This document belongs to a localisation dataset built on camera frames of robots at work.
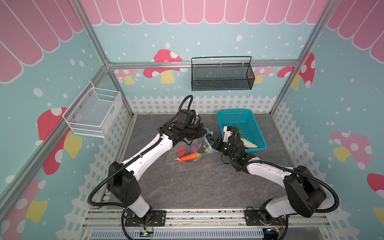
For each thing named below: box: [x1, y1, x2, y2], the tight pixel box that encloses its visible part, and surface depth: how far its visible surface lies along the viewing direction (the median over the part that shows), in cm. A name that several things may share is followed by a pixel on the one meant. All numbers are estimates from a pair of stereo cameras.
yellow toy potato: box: [202, 143, 211, 153], surface depth 79 cm
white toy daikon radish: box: [240, 138, 258, 149], surface depth 99 cm
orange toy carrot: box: [177, 152, 202, 162], surface depth 89 cm
